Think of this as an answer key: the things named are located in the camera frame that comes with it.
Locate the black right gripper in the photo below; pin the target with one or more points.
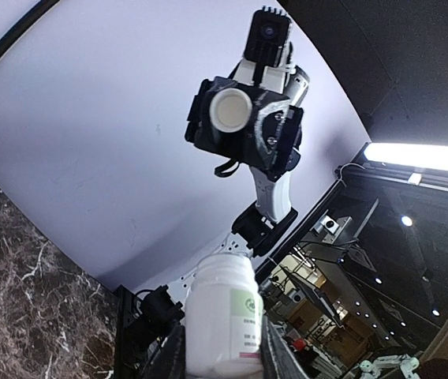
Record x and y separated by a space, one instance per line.
269 142

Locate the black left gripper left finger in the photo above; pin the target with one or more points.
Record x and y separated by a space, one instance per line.
169 362

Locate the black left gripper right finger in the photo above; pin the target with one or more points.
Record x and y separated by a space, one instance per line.
277 359

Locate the white bottle cap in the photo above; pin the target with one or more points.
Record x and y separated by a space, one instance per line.
230 110

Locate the white pill bottle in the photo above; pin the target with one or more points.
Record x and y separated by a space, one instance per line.
223 319

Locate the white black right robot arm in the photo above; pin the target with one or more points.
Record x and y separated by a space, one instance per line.
266 220

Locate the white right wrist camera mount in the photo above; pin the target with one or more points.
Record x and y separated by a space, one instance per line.
273 78

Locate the black front table rail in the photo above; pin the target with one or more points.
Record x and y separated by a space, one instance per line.
129 358

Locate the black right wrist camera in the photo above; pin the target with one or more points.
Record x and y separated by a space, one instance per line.
267 42

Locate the black frame post left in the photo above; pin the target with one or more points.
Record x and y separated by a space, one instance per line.
31 17

